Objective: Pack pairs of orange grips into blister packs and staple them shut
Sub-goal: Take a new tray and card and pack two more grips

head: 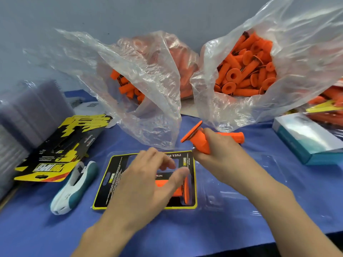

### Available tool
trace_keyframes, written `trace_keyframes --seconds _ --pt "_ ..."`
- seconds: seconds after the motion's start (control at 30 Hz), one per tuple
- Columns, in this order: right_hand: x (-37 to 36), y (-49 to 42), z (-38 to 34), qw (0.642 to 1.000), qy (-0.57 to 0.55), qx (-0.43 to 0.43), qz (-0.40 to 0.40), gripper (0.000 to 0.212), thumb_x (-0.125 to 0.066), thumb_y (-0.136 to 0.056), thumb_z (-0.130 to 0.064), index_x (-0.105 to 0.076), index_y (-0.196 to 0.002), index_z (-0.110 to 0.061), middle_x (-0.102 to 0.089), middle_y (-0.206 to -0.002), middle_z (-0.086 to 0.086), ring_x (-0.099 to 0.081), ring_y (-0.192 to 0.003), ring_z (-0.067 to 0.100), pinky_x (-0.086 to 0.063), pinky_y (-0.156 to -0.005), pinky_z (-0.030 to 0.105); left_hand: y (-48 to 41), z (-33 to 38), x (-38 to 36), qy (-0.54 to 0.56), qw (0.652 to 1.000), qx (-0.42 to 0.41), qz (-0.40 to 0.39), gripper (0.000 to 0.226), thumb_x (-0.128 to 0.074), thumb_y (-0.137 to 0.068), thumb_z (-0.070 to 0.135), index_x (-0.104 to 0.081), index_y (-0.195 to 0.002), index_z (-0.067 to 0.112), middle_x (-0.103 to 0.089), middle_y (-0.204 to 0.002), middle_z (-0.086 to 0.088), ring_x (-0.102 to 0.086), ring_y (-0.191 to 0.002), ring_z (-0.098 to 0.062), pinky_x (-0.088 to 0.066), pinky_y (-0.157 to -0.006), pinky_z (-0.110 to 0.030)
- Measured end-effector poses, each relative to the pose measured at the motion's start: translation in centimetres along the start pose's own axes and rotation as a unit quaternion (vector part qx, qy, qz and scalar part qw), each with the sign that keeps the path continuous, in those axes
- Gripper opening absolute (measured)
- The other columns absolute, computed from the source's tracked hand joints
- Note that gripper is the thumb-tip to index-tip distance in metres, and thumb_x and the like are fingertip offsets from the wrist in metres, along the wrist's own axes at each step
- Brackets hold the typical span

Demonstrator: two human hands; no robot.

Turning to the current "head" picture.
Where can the person's left hand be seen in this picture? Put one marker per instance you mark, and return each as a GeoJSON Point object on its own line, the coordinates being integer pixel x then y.
{"type": "Point", "coordinates": [142, 192]}

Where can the stack of yellow black cards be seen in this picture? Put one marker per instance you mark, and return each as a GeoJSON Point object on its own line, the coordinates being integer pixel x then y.
{"type": "Point", "coordinates": [59, 152]}

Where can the person's right hand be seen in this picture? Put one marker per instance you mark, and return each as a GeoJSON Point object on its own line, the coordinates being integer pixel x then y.
{"type": "Point", "coordinates": [236, 163]}

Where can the white printed paper sheet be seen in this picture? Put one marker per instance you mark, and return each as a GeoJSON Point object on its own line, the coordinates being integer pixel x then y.
{"type": "Point", "coordinates": [88, 108]}

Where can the stack of clear blister shells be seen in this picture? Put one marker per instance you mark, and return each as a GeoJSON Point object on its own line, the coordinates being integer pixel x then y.
{"type": "Point", "coordinates": [27, 115]}

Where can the large clear plastic bag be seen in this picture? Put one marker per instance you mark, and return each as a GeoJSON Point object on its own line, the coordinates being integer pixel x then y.
{"type": "Point", "coordinates": [305, 34]}

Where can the teal hand stapler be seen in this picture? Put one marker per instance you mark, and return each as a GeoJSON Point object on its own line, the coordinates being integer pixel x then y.
{"type": "Point", "coordinates": [72, 192]}

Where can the yellow black backing card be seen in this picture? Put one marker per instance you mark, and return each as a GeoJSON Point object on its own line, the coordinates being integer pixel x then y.
{"type": "Point", "coordinates": [107, 184]}

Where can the teal white cardboard box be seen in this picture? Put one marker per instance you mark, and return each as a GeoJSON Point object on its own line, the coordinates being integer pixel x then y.
{"type": "Point", "coordinates": [308, 139]}

